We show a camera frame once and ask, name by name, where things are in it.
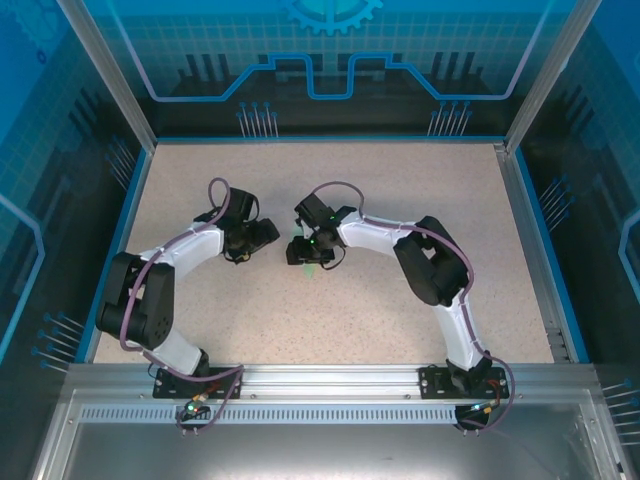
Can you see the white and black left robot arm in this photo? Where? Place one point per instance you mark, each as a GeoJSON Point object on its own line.
{"type": "Point", "coordinates": [195, 247]}

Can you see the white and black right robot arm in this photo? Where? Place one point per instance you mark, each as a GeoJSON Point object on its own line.
{"type": "Point", "coordinates": [370, 235]}

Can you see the grey sheet metal tray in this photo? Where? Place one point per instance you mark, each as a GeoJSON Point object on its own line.
{"type": "Point", "coordinates": [325, 450]}

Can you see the blue table edge strip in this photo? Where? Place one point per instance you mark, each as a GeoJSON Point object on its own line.
{"type": "Point", "coordinates": [121, 250]}

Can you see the aluminium mounting rail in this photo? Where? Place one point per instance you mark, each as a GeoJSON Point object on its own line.
{"type": "Point", "coordinates": [325, 382]}

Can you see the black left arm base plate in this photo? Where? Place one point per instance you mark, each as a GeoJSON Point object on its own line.
{"type": "Point", "coordinates": [165, 387]}

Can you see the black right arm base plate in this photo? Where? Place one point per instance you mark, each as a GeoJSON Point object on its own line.
{"type": "Point", "coordinates": [432, 385]}

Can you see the aluminium frame post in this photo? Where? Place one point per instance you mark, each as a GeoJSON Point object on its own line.
{"type": "Point", "coordinates": [118, 85]}
{"type": "Point", "coordinates": [550, 75]}

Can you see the aluminium side rail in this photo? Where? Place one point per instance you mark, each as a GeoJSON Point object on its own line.
{"type": "Point", "coordinates": [532, 250]}

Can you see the blue printed enclosure panel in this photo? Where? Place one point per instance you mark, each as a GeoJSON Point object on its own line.
{"type": "Point", "coordinates": [600, 175]}
{"type": "Point", "coordinates": [325, 30]}
{"type": "Point", "coordinates": [40, 175]}

